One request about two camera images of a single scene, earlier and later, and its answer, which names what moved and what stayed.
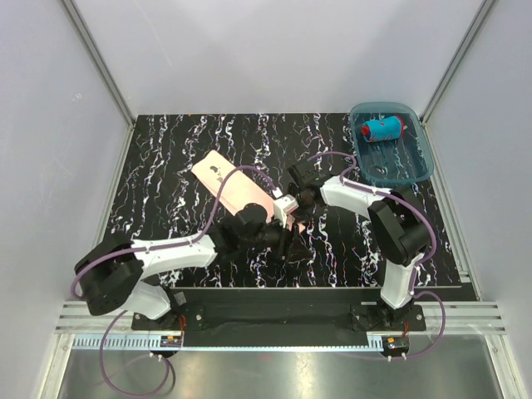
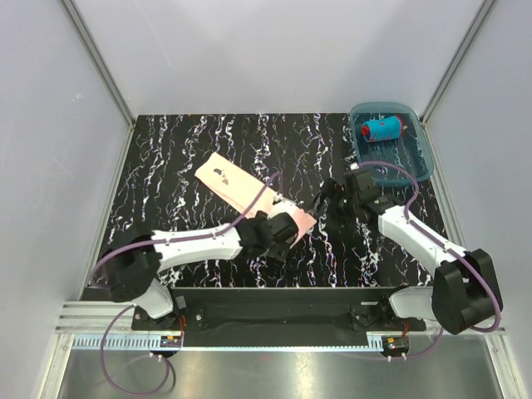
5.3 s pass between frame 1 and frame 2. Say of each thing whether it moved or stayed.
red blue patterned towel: stayed
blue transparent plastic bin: stayed
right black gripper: moved
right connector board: stayed
